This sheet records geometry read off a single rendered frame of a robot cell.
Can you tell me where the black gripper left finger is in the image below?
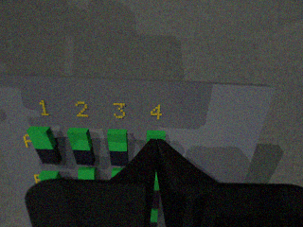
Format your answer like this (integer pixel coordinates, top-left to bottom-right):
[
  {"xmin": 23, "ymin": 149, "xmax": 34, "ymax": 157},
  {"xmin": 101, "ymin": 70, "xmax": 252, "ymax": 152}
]
[{"xmin": 25, "ymin": 139, "xmax": 158, "ymax": 227}]

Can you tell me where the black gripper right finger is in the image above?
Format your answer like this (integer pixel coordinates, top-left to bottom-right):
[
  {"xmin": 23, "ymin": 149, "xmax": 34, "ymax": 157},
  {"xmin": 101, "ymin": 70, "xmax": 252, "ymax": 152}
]
[{"xmin": 156, "ymin": 139, "xmax": 303, "ymax": 227}]

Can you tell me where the grey switch panel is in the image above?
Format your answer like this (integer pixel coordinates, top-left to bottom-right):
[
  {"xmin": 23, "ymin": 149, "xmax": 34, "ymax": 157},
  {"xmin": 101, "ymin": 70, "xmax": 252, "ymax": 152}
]
[{"xmin": 0, "ymin": 72, "xmax": 276, "ymax": 227}]

